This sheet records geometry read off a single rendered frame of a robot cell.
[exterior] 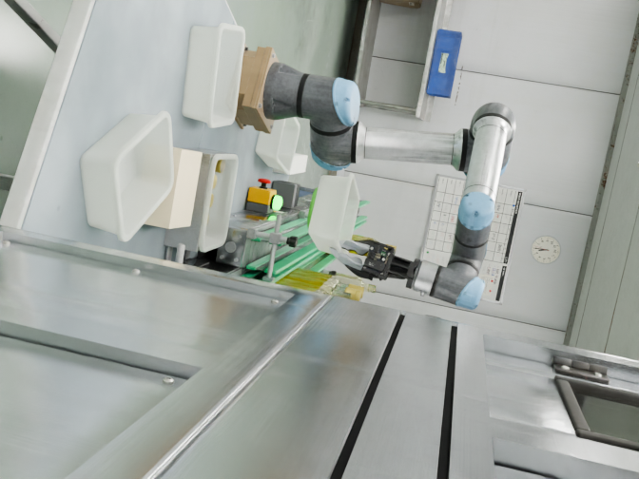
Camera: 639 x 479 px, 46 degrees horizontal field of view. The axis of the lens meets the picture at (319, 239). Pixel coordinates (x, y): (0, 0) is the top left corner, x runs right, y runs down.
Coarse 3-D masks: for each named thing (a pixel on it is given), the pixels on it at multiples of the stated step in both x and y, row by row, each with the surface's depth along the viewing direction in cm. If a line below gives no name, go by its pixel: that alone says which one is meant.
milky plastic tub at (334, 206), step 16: (336, 176) 171; (352, 176) 169; (320, 192) 170; (336, 192) 169; (352, 192) 182; (320, 208) 169; (336, 208) 168; (352, 208) 189; (320, 224) 168; (336, 224) 167; (352, 224) 188; (320, 240) 173; (336, 240) 167
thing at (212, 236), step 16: (208, 176) 165; (224, 176) 180; (208, 192) 164; (224, 192) 180; (208, 208) 165; (224, 208) 181; (208, 224) 181; (224, 224) 181; (208, 240) 176; (224, 240) 181
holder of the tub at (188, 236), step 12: (204, 156) 163; (204, 168) 164; (204, 180) 164; (204, 192) 164; (192, 216) 166; (180, 228) 166; (192, 228) 166; (168, 240) 167; (180, 240) 167; (192, 240) 166; (168, 252) 169; (192, 264) 177; (204, 264) 181
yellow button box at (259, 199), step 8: (248, 192) 224; (256, 192) 224; (264, 192) 223; (272, 192) 224; (248, 200) 224; (256, 200) 224; (264, 200) 223; (248, 208) 225; (256, 208) 224; (264, 208) 224
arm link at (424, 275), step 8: (424, 264) 168; (432, 264) 168; (416, 272) 168; (424, 272) 167; (432, 272) 167; (416, 280) 167; (424, 280) 167; (432, 280) 166; (416, 288) 168; (424, 288) 167
